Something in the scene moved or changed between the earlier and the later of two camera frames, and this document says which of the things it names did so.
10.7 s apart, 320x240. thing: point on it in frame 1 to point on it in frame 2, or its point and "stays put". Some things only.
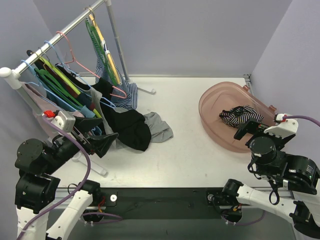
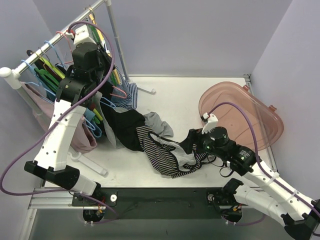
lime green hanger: (67, 81) stays put
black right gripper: (256, 130) to (197, 136)
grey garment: (159, 130) stays put
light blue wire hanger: (111, 105) stays put
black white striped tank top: (234, 116) to (168, 156)
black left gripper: (81, 137) to (100, 59)
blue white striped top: (124, 96) stays put
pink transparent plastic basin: (218, 96) stays put
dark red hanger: (72, 92) stays put
